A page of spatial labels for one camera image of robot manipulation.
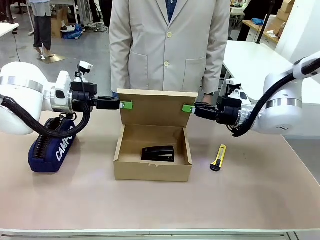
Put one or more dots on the navy blue pencil case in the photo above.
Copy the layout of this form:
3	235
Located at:
50	160

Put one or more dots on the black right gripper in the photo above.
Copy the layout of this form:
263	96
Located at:
226	112

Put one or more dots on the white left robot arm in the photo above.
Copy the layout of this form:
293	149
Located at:
20	100

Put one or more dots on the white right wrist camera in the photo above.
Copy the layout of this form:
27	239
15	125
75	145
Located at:
243	96

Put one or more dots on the wooden workbench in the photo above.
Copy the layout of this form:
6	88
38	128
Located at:
251	26

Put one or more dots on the person's left forearm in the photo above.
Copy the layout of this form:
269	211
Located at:
216	65

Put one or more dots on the yellow utility knife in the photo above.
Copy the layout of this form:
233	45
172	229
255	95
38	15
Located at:
220	156

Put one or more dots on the brown cardboard box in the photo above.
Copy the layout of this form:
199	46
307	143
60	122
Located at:
150	172

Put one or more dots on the black stapler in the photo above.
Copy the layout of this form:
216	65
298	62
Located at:
156	153

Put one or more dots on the bystander in grey trousers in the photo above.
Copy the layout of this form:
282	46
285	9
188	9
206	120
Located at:
42	27

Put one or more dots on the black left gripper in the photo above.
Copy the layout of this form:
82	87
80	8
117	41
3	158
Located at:
105	103

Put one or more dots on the person's left hand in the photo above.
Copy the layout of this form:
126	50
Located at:
207	99

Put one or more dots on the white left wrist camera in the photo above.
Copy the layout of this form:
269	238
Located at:
86	67

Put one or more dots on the person's right forearm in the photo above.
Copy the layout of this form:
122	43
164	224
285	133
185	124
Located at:
120	62

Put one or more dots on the aluminium table edge rail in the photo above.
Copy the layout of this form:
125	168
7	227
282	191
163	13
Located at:
150	235

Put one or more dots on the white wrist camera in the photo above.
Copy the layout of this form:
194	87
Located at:
243	96
86	67

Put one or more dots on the tall cardboard carton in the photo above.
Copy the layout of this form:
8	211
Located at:
56	23

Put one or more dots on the white long table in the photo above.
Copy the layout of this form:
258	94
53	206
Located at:
250	57

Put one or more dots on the stacked cardboard boxes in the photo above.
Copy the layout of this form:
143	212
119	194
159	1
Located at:
285	10

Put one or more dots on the person's beige coat torso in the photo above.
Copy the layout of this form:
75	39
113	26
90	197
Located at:
165	55

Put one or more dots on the blue cloth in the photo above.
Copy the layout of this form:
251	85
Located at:
257	21

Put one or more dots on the white panel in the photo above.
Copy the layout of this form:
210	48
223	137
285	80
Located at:
300	30

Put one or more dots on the gold floor plate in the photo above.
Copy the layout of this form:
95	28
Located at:
53	58

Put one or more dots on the blue bag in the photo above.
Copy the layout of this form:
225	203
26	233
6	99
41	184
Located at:
73	32

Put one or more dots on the white desk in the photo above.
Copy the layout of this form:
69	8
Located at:
7	27

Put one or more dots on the black pole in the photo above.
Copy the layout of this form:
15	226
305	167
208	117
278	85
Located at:
262	22

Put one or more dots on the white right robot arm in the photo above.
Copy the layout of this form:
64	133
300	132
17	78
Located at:
282	100

